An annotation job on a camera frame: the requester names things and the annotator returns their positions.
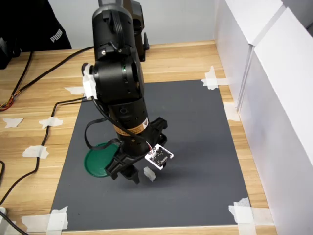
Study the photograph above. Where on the small white plastic terminal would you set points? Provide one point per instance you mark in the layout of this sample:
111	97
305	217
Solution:
149	174

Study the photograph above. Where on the round green lid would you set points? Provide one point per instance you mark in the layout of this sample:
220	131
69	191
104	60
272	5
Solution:
97	161

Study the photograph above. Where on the dark grey mat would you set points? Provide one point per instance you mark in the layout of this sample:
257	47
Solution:
195	147

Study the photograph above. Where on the white tape piece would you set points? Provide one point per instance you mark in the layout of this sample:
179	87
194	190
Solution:
57	219
50	122
210	82
74	90
12	122
34	151
231	112
244	215

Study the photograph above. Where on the white partition panel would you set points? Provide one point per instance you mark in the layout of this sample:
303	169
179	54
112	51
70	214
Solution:
281	122
232	49

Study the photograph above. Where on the white power strip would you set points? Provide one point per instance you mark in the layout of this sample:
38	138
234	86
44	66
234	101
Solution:
3	213

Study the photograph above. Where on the black box device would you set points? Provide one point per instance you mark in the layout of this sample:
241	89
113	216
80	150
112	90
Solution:
4	54

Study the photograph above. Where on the white camera box with board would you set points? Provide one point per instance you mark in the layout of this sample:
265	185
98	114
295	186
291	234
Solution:
159	156

